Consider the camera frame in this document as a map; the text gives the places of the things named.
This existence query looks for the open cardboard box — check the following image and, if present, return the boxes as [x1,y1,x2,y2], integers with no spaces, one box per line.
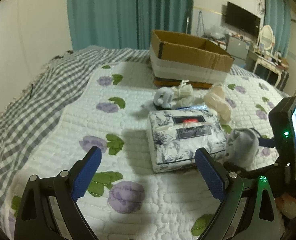
[150,30,234,89]

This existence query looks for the cream lace cloth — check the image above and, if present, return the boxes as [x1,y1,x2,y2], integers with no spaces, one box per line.
[203,83,232,124]

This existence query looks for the white dressing table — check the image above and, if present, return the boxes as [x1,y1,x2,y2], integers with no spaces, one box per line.
[245,49,287,90]

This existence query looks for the black wall television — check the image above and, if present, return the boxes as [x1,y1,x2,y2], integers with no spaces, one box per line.
[225,2,260,36]

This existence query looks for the white sock with string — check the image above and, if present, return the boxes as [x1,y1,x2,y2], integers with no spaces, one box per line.
[171,80,193,99]

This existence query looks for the white oval vanity mirror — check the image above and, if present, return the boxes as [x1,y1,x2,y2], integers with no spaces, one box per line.
[258,24,275,54]

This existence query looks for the camera box with screen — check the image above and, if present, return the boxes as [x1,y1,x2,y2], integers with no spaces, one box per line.
[269,96,296,166]

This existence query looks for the teal window curtain right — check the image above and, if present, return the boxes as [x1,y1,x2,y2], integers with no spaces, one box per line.
[264,0,291,57]

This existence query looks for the grey checked bedsheet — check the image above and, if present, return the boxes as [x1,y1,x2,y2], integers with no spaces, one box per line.
[0,46,150,220]

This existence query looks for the white blue socks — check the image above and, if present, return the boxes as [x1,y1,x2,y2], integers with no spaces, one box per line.
[153,87,174,110]

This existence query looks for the floral tissue pack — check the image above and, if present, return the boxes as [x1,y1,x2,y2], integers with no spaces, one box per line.
[147,108,226,173]

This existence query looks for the grey sock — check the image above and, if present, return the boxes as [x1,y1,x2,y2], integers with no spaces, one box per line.
[226,128,259,168]

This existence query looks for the small silver refrigerator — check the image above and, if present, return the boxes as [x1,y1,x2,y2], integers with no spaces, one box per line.
[226,36,249,60]

